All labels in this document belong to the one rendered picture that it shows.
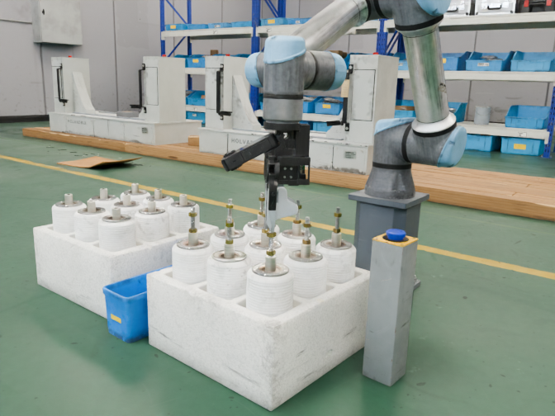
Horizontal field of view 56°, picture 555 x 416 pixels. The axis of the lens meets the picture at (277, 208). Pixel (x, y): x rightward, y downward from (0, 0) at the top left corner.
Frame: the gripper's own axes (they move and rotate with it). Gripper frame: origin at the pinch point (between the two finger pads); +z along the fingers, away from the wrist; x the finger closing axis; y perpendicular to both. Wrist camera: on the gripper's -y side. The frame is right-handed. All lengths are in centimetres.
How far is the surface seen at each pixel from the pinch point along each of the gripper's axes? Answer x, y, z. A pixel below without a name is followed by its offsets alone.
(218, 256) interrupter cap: 8.2, -9.8, 9.4
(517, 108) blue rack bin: 427, 303, -8
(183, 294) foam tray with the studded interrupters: 7.7, -17.3, 17.8
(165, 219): 46, -25, 12
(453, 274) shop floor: 61, 70, 35
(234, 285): 4.0, -6.4, 14.4
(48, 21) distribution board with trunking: 654, -235, -98
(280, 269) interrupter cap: -0.2, 2.6, 9.4
